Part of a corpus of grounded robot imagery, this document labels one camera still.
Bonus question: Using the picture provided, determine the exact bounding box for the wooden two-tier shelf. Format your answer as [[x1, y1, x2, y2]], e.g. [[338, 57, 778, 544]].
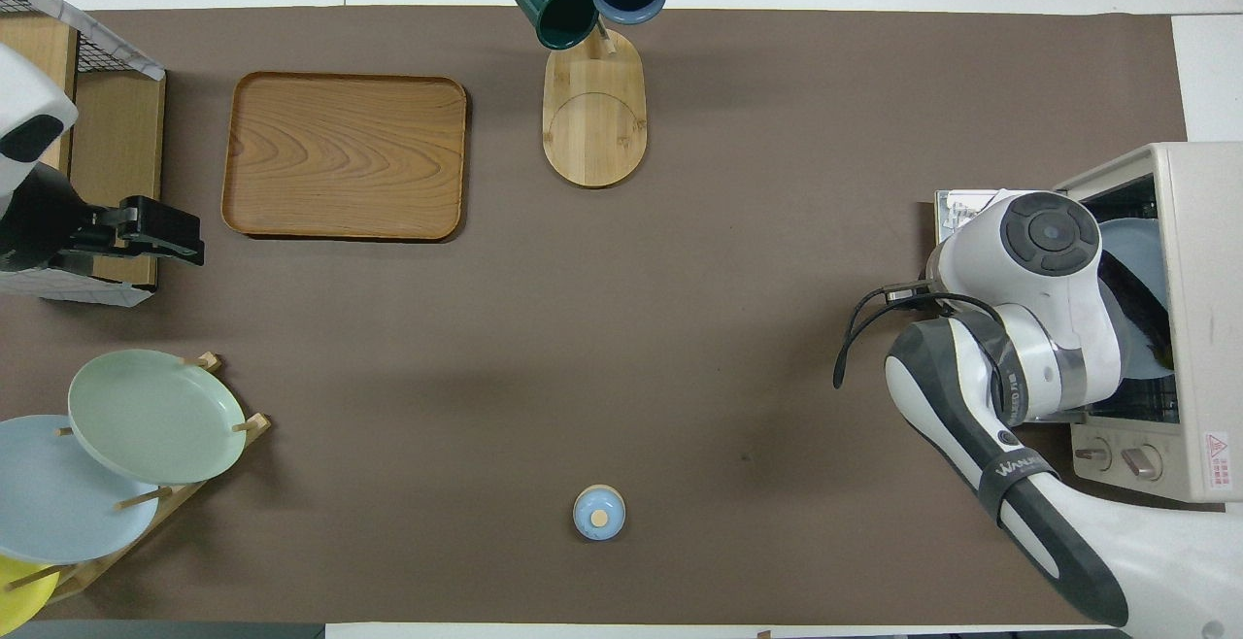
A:
[[0, 13, 166, 290]]

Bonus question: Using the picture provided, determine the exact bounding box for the white toaster oven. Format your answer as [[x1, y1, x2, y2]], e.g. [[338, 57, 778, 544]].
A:
[[934, 142, 1243, 504]]

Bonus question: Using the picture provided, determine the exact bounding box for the wooden plate rack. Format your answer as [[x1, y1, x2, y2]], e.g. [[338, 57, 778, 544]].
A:
[[0, 353, 273, 606]]

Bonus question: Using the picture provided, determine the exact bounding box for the pale green plate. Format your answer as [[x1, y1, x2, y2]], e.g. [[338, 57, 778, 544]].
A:
[[68, 349, 248, 486]]

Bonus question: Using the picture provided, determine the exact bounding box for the wooden mug tree stand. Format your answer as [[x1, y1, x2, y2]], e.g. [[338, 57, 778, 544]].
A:
[[515, 0, 671, 188]]

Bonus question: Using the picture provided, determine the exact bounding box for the black wire basket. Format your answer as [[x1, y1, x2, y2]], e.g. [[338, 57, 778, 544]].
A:
[[0, 0, 166, 82]]

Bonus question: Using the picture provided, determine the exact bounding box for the light blue round plate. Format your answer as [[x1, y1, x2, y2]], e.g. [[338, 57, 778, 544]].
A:
[[1095, 218, 1178, 380]]

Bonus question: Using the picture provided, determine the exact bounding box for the brown table mat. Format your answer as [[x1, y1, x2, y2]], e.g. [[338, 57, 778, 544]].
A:
[[0, 6, 1239, 625]]

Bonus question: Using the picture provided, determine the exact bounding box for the yellow plate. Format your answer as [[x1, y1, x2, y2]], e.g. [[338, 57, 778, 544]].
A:
[[0, 554, 59, 637]]

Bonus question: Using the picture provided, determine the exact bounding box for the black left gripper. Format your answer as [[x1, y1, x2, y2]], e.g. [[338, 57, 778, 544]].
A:
[[0, 165, 205, 276]]

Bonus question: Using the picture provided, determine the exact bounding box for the pale blue racked plate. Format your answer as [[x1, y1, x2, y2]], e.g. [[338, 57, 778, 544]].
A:
[[0, 414, 161, 565]]

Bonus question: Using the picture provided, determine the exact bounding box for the rectangular wooden tray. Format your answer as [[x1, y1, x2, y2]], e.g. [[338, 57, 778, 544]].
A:
[[221, 72, 468, 242]]

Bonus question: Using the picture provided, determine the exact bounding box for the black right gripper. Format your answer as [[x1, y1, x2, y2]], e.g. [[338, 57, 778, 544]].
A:
[[1117, 304, 1176, 375]]

